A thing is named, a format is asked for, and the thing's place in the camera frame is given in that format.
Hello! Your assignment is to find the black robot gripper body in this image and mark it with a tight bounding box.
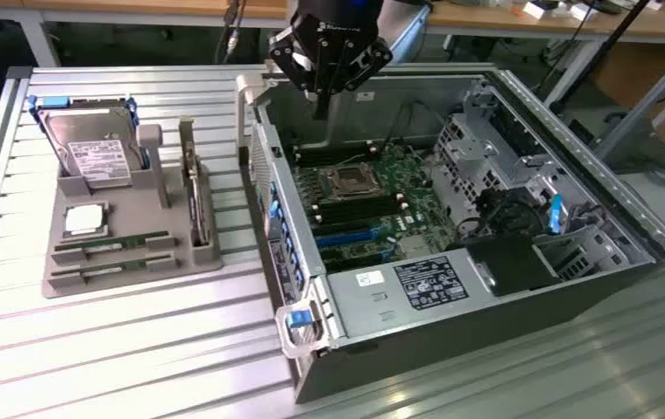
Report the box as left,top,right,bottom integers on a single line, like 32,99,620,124
287,0,387,46

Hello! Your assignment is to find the black RAM slot bank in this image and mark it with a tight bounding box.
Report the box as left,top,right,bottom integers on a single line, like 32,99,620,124
293,144,376,169
311,193,407,225

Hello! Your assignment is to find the green RAM stick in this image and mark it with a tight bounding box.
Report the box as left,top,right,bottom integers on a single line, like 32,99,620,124
50,255,177,281
53,232,171,253

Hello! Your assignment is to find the metal disk bay cage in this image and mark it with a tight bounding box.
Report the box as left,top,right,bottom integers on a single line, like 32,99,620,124
431,81,544,211

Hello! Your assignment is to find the green motherboard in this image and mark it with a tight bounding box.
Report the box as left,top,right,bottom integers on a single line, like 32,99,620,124
292,138,468,275

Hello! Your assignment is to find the silver hard disk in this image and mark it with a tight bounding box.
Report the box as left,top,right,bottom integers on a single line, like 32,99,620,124
37,106,136,190

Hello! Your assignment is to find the blue expansion slot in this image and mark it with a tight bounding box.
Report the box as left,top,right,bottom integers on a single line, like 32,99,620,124
313,224,387,248

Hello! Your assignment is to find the hard drive in blue caddy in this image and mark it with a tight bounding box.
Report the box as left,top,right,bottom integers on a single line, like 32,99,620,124
26,94,141,172

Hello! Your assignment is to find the black tripod pole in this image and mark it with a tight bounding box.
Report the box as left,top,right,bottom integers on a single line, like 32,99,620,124
547,0,654,115

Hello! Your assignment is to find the black expansion slot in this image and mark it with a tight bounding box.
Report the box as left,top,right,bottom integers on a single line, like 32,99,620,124
320,246,396,271

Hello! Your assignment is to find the brown cardboard box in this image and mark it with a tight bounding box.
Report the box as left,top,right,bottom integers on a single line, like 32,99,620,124
591,42,665,150

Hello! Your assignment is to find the blue locking lever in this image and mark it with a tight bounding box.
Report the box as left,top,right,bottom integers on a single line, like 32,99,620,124
544,194,568,237

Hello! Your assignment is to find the silver CPU chip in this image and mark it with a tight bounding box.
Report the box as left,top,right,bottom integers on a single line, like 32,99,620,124
61,203,112,239

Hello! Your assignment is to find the grey power supply with label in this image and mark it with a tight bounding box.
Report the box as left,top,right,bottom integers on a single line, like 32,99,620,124
324,250,496,342

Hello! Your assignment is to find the grey plastic parts rack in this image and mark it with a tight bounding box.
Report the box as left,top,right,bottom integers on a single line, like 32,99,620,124
41,116,223,300

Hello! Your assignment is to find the open grey PC case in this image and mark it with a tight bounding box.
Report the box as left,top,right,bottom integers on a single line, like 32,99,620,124
233,65,665,405

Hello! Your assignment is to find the hanging cable with plug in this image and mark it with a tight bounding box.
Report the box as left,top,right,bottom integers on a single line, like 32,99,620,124
212,0,247,65

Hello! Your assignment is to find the CPU socket with metal frame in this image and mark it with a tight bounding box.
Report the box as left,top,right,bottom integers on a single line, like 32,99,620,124
319,162,377,203

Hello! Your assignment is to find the wooden desk with grey frame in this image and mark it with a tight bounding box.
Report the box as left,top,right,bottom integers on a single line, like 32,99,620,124
0,0,289,67
423,0,665,106

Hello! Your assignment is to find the graphics card with metal bracket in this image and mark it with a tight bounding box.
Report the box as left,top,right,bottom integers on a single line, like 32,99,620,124
177,116,215,251

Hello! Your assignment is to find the aluminium profile frame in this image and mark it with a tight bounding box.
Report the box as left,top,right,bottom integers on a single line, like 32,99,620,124
591,52,665,163

